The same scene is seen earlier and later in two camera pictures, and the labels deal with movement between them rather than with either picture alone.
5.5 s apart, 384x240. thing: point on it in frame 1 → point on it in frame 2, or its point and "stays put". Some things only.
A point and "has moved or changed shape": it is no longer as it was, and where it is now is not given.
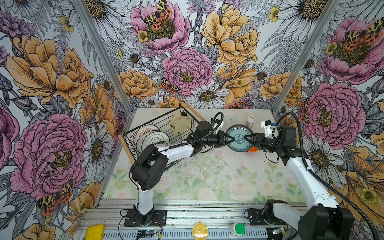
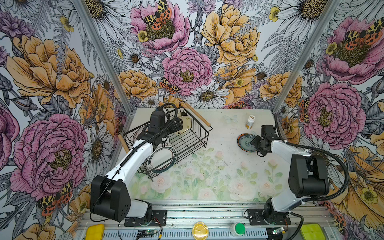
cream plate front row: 181,124 stays put
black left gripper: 221,141 → 179,126
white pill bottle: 250,122 stays put
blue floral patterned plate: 239,132 has moved or changed shape
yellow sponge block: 95,232 stays put
